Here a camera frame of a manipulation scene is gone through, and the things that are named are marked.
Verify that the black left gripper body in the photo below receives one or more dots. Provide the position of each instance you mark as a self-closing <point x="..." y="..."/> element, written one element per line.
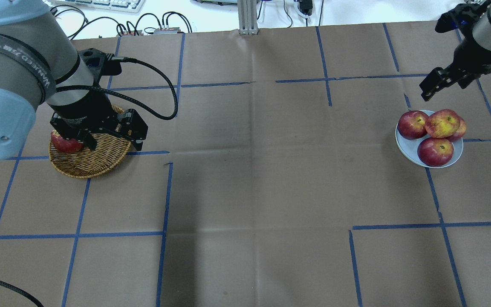
<point x="82" y="109"/>

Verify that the light blue plate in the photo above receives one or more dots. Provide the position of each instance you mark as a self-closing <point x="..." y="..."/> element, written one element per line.
<point x="409" y="147"/>

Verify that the white keyboard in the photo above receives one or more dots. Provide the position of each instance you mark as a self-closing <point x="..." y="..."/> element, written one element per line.
<point x="133" y="6"/>

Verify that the red yellow apple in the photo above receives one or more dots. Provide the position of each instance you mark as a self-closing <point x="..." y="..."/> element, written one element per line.
<point x="442" y="123"/>

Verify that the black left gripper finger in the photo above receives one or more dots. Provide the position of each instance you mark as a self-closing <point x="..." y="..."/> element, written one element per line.
<point x="137" y="144"/>
<point x="88" y="140"/>

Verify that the aluminium frame post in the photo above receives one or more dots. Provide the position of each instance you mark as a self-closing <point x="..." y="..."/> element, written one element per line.
<point x="247" y="17"/>

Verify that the dark red apple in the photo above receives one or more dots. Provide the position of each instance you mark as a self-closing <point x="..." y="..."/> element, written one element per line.
<point x="67" y="146"/>

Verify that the red apple on plate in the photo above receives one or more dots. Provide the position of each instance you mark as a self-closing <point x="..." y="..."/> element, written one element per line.
<point x="435" y="152"/>
<point x="459" y="132"/>
<point x="411" y="125"/>

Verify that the round wicker basket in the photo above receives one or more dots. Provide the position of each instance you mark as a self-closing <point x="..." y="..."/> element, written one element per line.
<point x="86" y="164"/>

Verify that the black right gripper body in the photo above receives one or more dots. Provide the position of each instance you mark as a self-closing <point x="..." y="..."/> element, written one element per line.
<point x="469" y="56"/>

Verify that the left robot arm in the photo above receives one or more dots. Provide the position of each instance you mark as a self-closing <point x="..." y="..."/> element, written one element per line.
<point x="39" y="64"/>

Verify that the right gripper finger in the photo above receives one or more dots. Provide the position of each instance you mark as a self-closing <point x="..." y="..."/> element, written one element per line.
<point x="465" y="81"/>
<point x="426" y="95"/>

